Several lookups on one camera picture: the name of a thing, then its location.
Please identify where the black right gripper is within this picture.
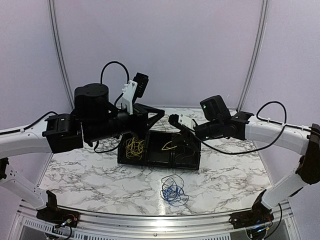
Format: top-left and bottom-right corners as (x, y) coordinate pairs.
(171, 118), (223, 152)

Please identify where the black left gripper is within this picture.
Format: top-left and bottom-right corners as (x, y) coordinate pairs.
(85, 102), (165, 143)

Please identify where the grey cable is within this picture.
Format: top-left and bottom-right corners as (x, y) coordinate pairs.
(174, 146), (198, 162)

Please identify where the white cable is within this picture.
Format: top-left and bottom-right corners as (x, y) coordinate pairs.
(124, 136), (146, 160)

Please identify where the blue cable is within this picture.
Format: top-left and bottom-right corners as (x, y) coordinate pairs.
(159, 174), (190, 206)

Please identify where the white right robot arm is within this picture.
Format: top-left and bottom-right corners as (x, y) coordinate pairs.
(168, 95), (320, 224)

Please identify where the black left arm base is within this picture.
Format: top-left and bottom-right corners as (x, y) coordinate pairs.
(36, 190), (80, 228)

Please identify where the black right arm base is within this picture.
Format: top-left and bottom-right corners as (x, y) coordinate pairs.
(228, 189), (274, 229)

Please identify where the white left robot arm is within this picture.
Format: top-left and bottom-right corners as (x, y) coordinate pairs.
(0, 73), (165, 223)

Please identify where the black right storage bin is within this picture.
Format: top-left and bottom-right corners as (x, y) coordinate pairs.
(171, 130), (201, 170)

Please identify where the black storage bin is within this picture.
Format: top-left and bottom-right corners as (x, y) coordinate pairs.
(171, 130), (201, 170)
(117, 133), (147, 166)

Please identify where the black left storage bin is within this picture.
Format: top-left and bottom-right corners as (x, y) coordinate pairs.
(117, 133), (147, 166)

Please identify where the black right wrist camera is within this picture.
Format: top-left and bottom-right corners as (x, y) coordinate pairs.
(200, 95), (231, 122)

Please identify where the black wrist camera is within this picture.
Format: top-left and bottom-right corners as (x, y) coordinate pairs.
(119, 72), (150, 116)
(200, 95), (231, 122)

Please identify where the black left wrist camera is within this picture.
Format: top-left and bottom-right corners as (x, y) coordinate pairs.
(119, 72), (150, 116)

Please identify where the aluminium front table rail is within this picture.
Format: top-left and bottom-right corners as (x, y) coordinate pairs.
(14, 197), (293, 240)

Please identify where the aluminium right corner post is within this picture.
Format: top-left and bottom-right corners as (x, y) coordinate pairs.
(235, 0), (270, 112)

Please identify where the aluminium corner post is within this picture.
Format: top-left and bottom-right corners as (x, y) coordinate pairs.
(235, 0), (270, 112)
(47, 0), (75, 110)

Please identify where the aluminium left corner post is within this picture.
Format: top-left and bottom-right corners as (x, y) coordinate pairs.
(47, 0), (75, 110)

